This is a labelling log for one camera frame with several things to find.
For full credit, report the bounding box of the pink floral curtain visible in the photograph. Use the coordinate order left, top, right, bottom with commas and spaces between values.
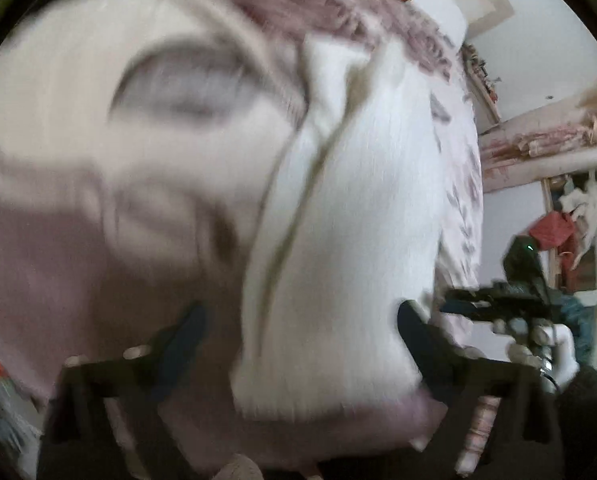
479, 87, 597, 193

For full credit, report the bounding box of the white knitted cardigan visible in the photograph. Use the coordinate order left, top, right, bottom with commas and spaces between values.
231, 40, 445, 419

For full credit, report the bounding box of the white bedside table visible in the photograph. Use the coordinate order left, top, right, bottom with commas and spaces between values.
461, 44, 501, 136

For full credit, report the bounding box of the white pillow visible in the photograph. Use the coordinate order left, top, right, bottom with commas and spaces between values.
411, 0, 468, 49

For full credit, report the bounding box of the red garment on sill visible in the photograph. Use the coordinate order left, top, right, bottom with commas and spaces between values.
529, 210, 575, 250

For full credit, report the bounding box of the pink floral bed blanket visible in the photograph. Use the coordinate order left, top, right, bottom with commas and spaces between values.
0, 0, 483, 470

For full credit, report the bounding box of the white plush garment on sill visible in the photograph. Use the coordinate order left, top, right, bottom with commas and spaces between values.
559, 179, 597, 270

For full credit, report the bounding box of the teal garment on sill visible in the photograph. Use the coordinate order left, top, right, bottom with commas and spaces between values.
559, 295, 595, 364

